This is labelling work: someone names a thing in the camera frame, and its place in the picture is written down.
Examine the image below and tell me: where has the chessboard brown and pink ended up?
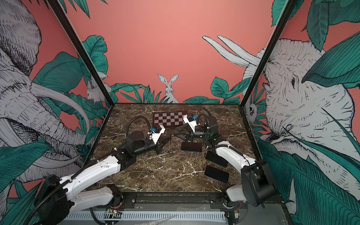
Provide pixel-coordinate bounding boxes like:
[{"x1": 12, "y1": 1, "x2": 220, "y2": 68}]
[{"x1": 152, "y1": 111, "x2": 188, "y2": 128}]

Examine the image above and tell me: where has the white slotted cable duct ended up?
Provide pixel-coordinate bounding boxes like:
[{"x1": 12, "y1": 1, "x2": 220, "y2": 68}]
[{"x1": 61, "y1": 210, "x2": 227, "y2": 222}]

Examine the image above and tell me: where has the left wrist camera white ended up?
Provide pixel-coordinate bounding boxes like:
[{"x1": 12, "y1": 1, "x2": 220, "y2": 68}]
[{"x1": 149, "y1": 125, "x2": 166, "y2": 144}]

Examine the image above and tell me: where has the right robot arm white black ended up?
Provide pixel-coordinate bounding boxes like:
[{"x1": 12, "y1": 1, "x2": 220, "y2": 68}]
[{"x1": 174, "y1": 114, "x2": 277, "y2": 207}]

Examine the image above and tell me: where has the left black corner post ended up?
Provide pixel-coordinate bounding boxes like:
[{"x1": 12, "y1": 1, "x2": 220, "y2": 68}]
[{"x1": 46, "y1": 0, "x2": 114, "y2": 107}]

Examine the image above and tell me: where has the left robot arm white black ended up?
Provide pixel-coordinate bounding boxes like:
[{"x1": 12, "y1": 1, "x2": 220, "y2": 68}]
[{"x1": 24, "y1": 125, "x2": 171, "y2": 225}]

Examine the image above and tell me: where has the right black corner post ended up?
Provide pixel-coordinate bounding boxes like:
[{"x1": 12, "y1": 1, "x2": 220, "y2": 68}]
[{"x1": 240, "y1": 0, "x2": 297, "y2": 109}]

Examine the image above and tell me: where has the black corner post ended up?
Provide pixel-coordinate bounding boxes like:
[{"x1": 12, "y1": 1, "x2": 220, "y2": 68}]
[
  {"x1": 240, "y1": 0, "x2": 297, "y2": 109},
  {"x1": 46, "y1": 0, "x2": 114, "y2": 107}
]

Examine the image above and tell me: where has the black front rail frame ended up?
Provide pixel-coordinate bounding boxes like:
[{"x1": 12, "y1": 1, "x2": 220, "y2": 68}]
[{"x1": 53, "y1": 192, "x2": 285, "y2": 210}]

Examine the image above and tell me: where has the black smartphone blue edge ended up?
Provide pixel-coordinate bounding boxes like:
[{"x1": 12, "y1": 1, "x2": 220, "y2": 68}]
[{"x1": 181, "y1": 142, "x2": 202, "y2": 152}]

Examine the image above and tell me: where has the green wired earphones cable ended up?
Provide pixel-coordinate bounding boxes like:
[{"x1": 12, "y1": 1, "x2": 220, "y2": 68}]
[{"x1": 106, "y1": 129, "x2": 206, "y2": 192}]

